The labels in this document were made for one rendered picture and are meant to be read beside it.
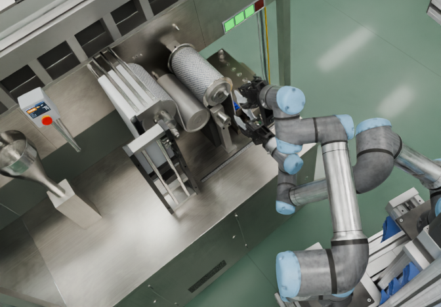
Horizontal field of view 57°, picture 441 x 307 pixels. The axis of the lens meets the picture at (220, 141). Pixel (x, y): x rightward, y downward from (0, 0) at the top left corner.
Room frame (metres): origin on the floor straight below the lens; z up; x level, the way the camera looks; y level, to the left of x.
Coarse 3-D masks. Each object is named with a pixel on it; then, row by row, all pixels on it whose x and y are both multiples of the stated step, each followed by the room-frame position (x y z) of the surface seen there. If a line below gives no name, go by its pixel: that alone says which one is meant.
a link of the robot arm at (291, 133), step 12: (276, 120) 0.62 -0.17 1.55; (288, 120) 0.60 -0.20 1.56; (300, 120) 0.61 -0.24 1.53; (312, 120) 0.59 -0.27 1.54; (276, 132) 0.60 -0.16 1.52; (288, 132) 0.58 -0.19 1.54; (300, 132) 0.57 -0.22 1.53; (312, 132) 0.56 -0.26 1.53; (276, 144) 0.58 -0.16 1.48; (288, 144) 0.55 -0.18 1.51; (300, 144) 0.55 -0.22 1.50
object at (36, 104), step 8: (40, 88) 0.85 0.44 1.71; (24, 96) 0.83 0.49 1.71; (32, 96) 0.82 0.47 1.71; (40, 96) 0.81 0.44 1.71; (48, 96) 0.85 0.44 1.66; (24, 104) 0.80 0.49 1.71; (32, 104) 0.80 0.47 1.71; (40, 104) 0.80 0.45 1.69; (48, 104) 0.81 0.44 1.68; (24, 112) 0.79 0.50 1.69; (32, 112) 0.79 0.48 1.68; (40, 112) 0.80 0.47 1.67; (48, 112) 0.80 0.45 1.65; (56, 112) 0.81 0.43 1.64; (32, 120) 0.79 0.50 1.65; (40, 120) 0.79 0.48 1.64; (48, 120) 0.78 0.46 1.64
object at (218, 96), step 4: (220, 88) 1.00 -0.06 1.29; (224, 88) 1.00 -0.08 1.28; (216, 92) 0.98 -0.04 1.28; (220, 92) 0.99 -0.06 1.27; (212, 96) 0.99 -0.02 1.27; (216, 96) 0.98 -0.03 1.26; (220, 96) 0.99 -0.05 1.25; (224, 96) 1.00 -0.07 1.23; (216, 100) 0.98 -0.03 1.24; (220, 100) 0.99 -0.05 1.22
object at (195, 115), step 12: (168, 84) 1.14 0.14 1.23; (180, 84) 1.13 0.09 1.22; (180, 96) 1.05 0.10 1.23; (192, 96) 1.05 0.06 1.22; (180, 108) 1.00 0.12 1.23; (192, 108) 0.98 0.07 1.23; (204, 108) 0.98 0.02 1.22; (192, 120) 0.95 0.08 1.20; (204, 120) 0.97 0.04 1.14; (192, 132) 0.94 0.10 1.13
